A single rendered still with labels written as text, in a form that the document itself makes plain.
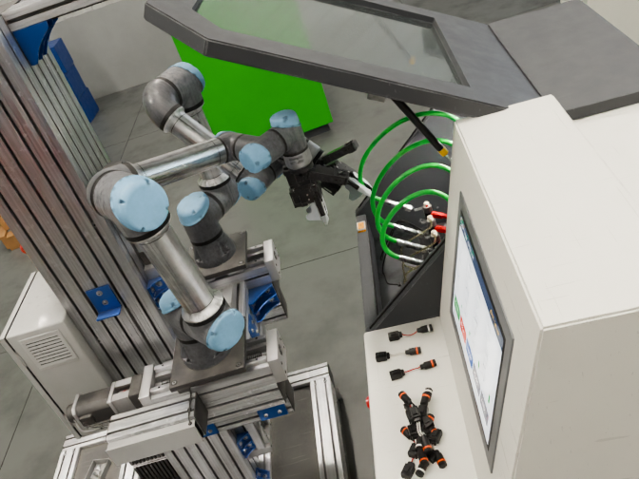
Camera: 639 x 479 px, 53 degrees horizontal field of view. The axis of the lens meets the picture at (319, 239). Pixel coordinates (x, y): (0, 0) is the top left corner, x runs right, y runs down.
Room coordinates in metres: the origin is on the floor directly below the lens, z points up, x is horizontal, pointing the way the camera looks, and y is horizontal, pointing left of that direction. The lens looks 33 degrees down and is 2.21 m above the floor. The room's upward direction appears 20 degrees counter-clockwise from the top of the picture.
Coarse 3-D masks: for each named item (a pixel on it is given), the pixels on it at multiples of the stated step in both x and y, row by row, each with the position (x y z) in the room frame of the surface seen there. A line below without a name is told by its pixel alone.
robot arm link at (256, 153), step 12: (264, 132) 1.59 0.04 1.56; (276, 132) 1.57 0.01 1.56; (240, 144) 1.58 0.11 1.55; (252, 144) 1.54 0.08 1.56; (264, 144) 1.53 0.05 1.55; (276, 144) 1.54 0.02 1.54; (240, 156) 1.54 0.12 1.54; (252, 156) 1.51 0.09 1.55; (264, 156) 1.51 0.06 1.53; (276, 156) 1.54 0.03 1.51; (252, 168) 1.52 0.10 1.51; (264, 168) 1.53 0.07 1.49
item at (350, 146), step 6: (348, 144) 1.72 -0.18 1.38; (354, 144) 1.72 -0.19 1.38; (336, 150) 1.74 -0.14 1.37; (342, 150) 1.73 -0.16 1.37; (348, 150) 1.72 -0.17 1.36; (354, 150) 1.71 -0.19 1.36; (324, 156) 1.75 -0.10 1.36; (330, 156) 1.74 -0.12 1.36; (336, 156) 1.73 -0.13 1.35; (342, 156) 1.73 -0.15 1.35; (324, 162) 1.75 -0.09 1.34; (330, 162) 1.74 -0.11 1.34
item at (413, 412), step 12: (408, 396) 1.07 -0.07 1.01; (408, 408) 1.05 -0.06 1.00; (420, 408) 1.02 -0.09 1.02; (408, 420) 1.01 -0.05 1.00; (420, 420) 0.98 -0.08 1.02; (432, 420) 1.00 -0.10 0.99; (408, 432) 0.98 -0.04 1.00; (420, 432) 0.96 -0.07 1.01; (432, 432) 0.96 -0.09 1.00; (420, 444) 0.93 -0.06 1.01; (432, 444) 0.94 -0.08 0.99; (420, 456) 0.90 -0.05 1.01; (432, 456) 0.90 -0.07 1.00; (408, 468) 0.89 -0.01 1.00; (420, 468) 0.88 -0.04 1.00; (444, 468) 0.87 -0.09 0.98
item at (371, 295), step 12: (360, 216) 2.01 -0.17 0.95; (360, 240) 1.86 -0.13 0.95; (372, 240) 1.96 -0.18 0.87; (360, 252) 1.79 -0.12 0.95; (372, 252) 1.84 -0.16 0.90; (360, 264) 1.73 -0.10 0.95; (372, 264) 1.71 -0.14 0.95; (360, 276) 1.67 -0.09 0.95; (372, 276) 1.65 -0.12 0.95; (372, 288) 1.59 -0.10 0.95; (372, 300) 1.53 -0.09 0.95; (372, 312) 1.48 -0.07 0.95
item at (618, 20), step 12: (564, 0) 4.79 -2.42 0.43; (588, 0) 3.80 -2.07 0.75; (600, 0) 3.77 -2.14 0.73; (612, 0) 3.75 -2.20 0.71; (624, 0) 3.73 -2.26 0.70; (636, 0) 3.70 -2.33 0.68; (600, 12) 3.77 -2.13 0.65; (612, 12) 3.75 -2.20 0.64; (624, 12) 3.73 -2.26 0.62; (636, 12) 3.70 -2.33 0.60; (612, 24) 3.75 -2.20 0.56; (624, 24) 3.73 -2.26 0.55; (636, 24) 3.70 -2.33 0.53; (636, 36) 3.70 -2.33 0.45
